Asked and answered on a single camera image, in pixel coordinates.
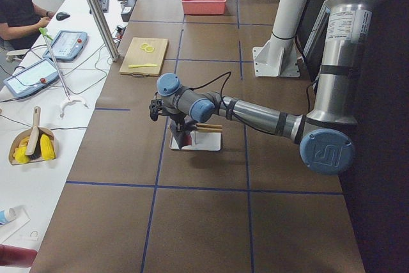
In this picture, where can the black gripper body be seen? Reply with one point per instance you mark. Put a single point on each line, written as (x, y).
(175, 118)

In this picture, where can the grey wiping cloth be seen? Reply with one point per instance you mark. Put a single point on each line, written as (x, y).
(182, 132)

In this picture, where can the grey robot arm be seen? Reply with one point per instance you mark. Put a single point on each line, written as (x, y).
(323, 134)

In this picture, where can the wooden towel rack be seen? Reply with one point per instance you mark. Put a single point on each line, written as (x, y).
(199, 127)

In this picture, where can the white metal tray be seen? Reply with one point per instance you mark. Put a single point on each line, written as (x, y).
(201, 141)

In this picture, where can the yellow plastic knife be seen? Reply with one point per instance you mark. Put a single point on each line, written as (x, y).
(142, 65)

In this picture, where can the bamboo cutting board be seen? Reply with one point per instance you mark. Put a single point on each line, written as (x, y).
(135, 55)

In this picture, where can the rear lemon slice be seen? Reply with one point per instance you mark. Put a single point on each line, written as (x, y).
(143, 45)

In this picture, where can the white mounting pillar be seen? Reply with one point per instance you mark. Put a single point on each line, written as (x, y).
(278, 56)

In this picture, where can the yellow cloth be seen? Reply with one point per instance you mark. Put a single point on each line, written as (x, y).
(47, 151)

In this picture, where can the far teach pendant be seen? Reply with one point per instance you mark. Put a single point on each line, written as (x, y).
(67, 45)

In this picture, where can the teach pendant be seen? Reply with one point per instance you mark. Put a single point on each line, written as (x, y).
(32, 79)
(67, 45)

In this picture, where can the near teach pendant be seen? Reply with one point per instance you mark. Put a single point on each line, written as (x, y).
(32, 79)

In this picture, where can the beige hand brush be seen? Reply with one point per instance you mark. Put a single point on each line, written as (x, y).
(33, 147)

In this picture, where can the black computer mouse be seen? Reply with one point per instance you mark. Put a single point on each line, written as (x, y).
(62, 16)

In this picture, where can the beige dustpan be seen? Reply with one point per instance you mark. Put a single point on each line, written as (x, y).
(27, 133)

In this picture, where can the seated person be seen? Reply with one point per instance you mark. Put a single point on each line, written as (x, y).
(21, 21)

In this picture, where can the white blue tube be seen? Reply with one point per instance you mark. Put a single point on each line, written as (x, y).
(7, 215)

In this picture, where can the dark red object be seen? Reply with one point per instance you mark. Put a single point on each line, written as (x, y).
(12, 256)

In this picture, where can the aluminium frame post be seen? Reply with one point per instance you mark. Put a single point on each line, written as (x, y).
(103, 28)

